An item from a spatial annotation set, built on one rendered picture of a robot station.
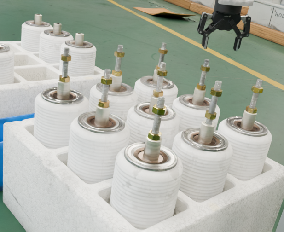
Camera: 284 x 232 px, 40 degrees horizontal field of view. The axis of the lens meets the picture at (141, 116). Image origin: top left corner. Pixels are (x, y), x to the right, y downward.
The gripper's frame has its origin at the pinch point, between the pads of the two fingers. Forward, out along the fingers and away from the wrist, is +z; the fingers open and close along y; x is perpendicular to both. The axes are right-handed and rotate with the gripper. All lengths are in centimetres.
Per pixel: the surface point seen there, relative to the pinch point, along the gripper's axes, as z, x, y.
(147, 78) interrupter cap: -2.5, 29.3, 23.6
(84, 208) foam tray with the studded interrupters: 1, 66, 34
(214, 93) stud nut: -13, 56, 16
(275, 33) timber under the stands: 52, -181, -95
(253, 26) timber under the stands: 55, -206, -85
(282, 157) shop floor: 28.8, 14.1, -21.6
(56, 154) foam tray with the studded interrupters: 1, 54, 40
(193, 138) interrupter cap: -5, 57, 18
